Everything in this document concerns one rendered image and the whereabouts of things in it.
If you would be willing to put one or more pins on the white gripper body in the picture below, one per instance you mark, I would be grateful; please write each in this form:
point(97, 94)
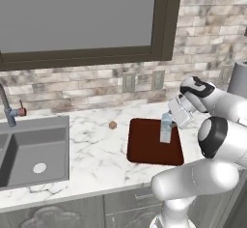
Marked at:
point(182, 112)

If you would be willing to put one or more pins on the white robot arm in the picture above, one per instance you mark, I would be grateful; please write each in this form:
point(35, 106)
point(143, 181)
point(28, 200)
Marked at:
point(222, 141)

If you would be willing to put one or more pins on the dark red tray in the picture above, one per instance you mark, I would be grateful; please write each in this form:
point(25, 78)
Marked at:
point(146, 145)

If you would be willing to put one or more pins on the brown sugar cube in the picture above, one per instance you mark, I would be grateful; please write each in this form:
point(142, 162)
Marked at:
point(112, 125)

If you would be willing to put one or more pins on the grey paper towel roll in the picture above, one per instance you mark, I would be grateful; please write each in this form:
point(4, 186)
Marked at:
point(238, 80)

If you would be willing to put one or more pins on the grey drawer front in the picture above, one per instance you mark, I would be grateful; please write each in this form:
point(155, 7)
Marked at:
point(128, 201)

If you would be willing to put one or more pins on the grey cupboard panel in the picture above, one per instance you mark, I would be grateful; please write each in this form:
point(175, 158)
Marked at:
point(222, 209)

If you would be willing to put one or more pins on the grey cupboard door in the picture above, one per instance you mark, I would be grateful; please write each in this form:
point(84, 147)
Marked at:
point(58, 214)
point(135, 220)

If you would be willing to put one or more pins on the dark framed window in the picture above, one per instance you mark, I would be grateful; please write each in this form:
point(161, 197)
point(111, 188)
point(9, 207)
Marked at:
point(80, 13)

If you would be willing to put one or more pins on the grey sink basin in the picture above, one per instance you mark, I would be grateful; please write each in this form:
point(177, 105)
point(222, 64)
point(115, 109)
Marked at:
point(35, 148)

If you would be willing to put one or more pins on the grey tap with red lever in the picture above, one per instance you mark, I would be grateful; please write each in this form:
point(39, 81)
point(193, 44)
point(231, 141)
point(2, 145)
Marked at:
point(9, 112)

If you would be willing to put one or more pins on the grey wall socket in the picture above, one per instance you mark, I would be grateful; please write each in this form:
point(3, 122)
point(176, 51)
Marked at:
point(128, 82)
point(158, 79)

